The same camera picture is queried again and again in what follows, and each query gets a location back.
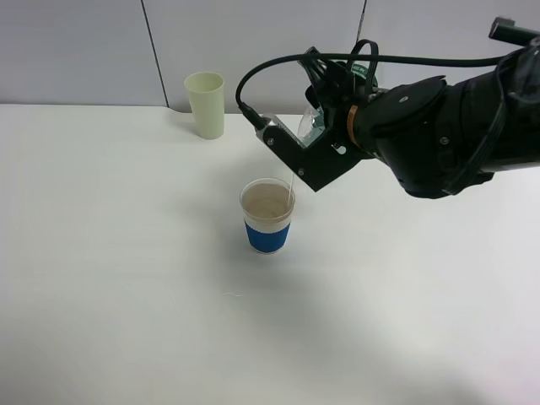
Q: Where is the clear water bottle green label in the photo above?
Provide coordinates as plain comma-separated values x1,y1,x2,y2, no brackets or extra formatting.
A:
296,62,368,148

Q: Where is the pale green plastic cup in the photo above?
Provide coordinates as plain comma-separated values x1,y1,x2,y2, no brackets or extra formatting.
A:
184,72,224,140

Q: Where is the glass cup with blue sleeve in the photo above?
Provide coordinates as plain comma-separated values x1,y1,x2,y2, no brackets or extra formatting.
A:
240,178,295,254

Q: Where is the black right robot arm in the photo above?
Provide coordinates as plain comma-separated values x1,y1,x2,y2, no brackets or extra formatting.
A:
299,36,539,199

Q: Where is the black right camera cable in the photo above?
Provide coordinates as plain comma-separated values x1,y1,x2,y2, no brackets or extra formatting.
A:
235,38,524,127

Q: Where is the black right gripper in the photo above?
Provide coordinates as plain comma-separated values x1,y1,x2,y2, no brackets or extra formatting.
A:
303,59,378,130

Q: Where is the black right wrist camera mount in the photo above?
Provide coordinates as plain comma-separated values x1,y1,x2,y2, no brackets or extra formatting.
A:
256,114,367,192

